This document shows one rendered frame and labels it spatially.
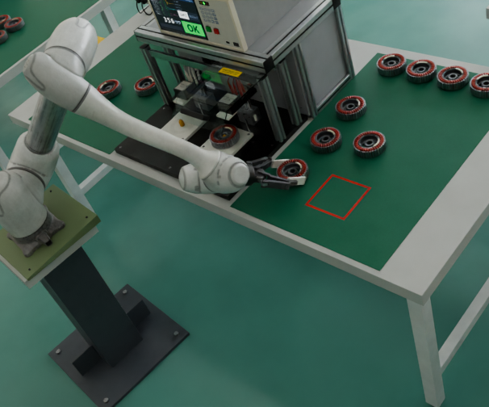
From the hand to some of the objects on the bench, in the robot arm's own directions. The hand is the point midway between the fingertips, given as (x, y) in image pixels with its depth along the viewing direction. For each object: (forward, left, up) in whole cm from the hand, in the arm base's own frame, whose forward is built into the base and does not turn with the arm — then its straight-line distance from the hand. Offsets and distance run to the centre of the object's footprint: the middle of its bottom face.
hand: (291, 171), depth 240 cm
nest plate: (-2, +34, 0) cm, 34 cm away
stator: (+25, -13, -4) cm, 28 cm away
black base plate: (-3, +46, -2) cm, 46 cm away
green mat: (+9, +113, -2) cm, 114 cm away
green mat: (+28, -14, -5) cm, 32 cm away
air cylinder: (+12, +36, -1) cm, 38 cm away
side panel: (+40, +20, -5) cm, 45 cm away
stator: (0, 0, -2) cm, 2 cm away
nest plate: (-6, +58, +1) cm, 58 cm away
